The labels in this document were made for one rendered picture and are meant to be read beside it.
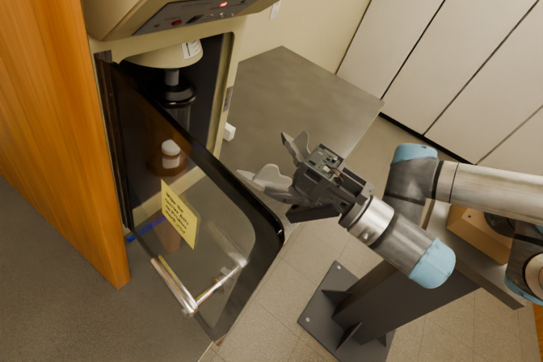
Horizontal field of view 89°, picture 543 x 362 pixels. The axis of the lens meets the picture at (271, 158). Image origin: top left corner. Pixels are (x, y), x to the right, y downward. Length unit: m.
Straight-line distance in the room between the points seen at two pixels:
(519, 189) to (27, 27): 0.62
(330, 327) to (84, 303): 1.36
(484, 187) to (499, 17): 2.82
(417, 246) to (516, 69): 3.02
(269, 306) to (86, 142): 1.49
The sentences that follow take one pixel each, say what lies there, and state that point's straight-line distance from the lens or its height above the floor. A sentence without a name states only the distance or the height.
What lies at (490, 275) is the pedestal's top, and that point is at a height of 0.94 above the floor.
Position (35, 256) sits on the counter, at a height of 0.94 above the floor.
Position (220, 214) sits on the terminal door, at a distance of 0.30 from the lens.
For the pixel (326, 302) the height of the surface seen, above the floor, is 0.01.
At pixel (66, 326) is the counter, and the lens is 0.69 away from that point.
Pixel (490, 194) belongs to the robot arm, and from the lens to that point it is 0.56.
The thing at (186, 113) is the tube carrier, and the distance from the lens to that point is 0.63.
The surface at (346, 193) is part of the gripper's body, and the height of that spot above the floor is 1.29.
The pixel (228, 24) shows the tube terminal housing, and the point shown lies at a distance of 0.58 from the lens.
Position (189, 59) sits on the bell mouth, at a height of 1.33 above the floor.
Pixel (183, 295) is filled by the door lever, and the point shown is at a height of 1.21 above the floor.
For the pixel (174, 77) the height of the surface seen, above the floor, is 1.27.
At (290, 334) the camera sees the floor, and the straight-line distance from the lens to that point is 1.72.
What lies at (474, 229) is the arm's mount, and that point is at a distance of 1.13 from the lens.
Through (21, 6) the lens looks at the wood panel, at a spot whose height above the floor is 1.47.
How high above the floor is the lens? 1.58
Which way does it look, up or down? 42 degrees down
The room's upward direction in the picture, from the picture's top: 21 degrees clockwise
